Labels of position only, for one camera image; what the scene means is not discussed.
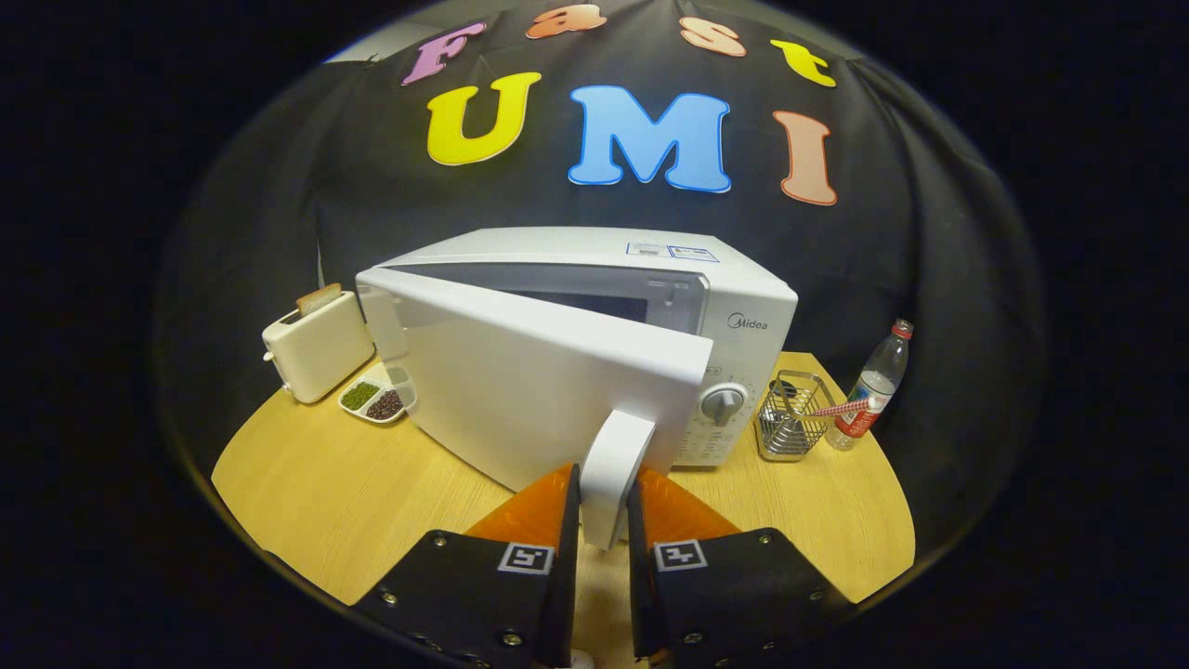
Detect white toaster oven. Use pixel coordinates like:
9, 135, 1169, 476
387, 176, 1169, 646
356, 226, 800, 551

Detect cream toaster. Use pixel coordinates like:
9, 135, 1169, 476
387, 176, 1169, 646
261, 290, 375, 404

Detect white divided bean dish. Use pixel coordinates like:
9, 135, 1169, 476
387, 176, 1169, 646
338, 365, 417, 426

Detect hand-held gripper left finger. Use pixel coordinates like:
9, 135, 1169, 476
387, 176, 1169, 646
353, 463, 582, 669

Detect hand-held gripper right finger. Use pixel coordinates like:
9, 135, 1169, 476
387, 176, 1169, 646
626, 467, 856, 669

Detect clear plastic water bottle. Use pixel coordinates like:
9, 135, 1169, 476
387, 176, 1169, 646
827, 319, 915, 452

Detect bread slice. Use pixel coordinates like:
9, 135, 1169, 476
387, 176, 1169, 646
296, 282, 343, 317

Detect metal wire basket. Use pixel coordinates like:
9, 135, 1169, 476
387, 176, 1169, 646
754, 370, 837, 463

